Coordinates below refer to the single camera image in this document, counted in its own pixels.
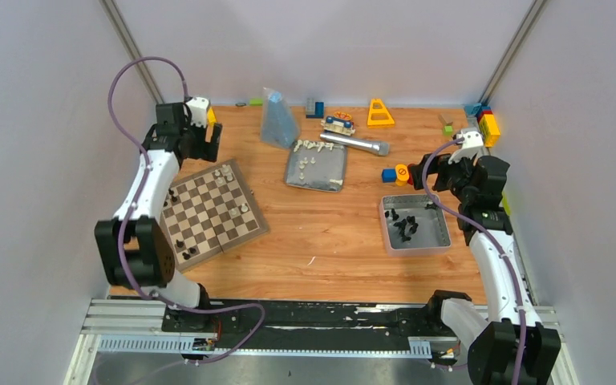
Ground silver metal cylinder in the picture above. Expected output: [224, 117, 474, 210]
[320, 132, 390, 156]

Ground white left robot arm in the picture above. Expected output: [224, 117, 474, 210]
[94, 96, 222, 331]

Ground blue white toy car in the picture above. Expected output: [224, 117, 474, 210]
[321, 111, 355, 136]

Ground blue grey lego block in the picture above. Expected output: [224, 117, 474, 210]
[305, 98, 325, 120]

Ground pile of black chess pieces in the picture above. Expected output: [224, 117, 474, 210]
[384, 209, 419, 242]

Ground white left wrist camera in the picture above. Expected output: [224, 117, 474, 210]
[184, 96, 211, 128]

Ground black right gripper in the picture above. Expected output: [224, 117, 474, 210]
[407, 148, 475, 203]

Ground yellow triangular toy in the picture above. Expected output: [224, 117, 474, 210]
[367, 99, 395, 128]

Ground wooden chess board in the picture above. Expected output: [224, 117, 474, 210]
[160, 159, 270, 273]

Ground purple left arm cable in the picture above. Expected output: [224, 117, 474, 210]
[107, 56, 266, 366]

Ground blue yellow red toy blocks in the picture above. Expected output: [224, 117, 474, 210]
[381, 164, 414, 186]

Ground clear blue plastic bag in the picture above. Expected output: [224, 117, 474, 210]
[260, 87, 301, 149]

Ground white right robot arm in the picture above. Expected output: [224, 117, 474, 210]
[407, 154, 561, 384]

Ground stacked coloured duplo blocks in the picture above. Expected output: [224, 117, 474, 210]
[464, 103, 501, 148]

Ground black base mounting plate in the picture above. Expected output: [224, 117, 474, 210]
[161, 298, 459, 355]

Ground yellow block by wall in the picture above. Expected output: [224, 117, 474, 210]
[208, 107, 218, 124]

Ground grey tray black pieces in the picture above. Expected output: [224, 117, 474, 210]
[379, 194, 452, 257]

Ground grey tray white pieces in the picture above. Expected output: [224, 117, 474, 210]
[284, 139, 347, 193]

